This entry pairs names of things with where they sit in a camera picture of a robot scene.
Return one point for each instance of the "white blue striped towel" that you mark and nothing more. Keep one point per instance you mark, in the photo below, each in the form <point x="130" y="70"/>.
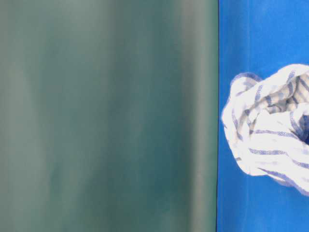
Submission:
<point x="266" y="124"/>

